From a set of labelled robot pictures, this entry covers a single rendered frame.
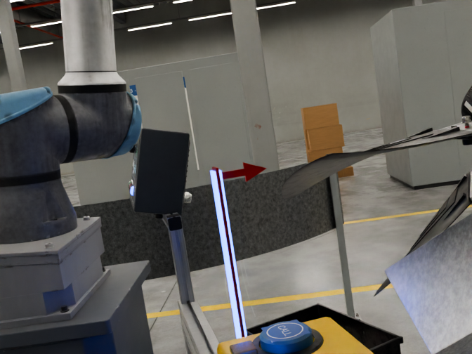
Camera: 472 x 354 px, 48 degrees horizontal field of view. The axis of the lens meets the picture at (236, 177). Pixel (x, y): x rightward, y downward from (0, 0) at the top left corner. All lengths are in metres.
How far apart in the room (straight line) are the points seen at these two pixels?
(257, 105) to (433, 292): 4.43
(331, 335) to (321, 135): 8.51
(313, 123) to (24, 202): 8.15
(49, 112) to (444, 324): 0.64
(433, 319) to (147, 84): 6.41
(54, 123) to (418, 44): 6.37
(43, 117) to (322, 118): 8.14
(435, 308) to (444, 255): 0.07
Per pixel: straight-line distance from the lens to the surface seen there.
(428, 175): 7.09
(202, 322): 1.08
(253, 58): 5.10
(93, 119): 0.91
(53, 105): 0.90
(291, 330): 0.42
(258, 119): 5.08
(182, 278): 1.19
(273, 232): 2.72
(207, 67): 6.86
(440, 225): 0.88
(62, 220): 0.88
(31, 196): 0.87
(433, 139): 0.68
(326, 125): 8.91
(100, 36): 0.94
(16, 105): 0.86
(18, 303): 0.83
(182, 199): 1.21
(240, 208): 2.61
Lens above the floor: 1.25
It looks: 6 degrees down
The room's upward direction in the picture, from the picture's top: 9 degrees counter-clockwise
